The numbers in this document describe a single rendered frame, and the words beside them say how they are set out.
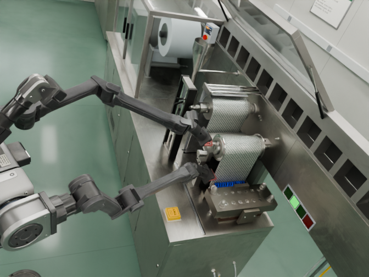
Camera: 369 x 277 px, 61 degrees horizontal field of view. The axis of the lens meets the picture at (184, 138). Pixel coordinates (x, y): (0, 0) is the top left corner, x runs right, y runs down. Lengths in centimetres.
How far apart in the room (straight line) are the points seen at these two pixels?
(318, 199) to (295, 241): 168
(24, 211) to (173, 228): 92
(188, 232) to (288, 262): 153
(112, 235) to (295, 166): 161
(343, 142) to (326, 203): 30
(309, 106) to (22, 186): 129
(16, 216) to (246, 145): 119
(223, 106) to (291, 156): 46
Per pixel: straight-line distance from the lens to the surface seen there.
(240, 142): 172
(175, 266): 195
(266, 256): 302
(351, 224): 155
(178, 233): 172
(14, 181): 103
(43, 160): 324
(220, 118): 183
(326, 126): 158
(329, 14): 495
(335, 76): 470
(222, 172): 179
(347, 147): 151
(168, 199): 183
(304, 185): 170
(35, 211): 99
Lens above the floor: 229
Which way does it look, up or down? 38 degrees down
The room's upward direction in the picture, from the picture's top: 18 degrees clockwise
